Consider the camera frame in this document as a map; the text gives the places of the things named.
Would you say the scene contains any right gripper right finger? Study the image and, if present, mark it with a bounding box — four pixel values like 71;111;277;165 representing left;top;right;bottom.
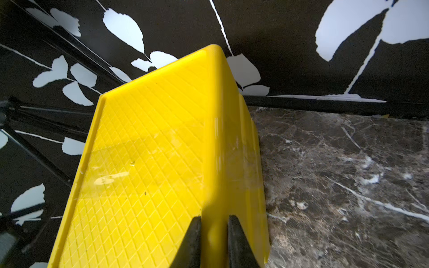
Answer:
227;215;260;268

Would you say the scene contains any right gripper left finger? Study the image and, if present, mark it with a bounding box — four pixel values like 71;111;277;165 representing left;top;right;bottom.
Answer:
170;216;202;268

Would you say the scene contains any yellow drawer cabinet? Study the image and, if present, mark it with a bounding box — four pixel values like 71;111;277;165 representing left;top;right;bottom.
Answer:
48;45;270;268

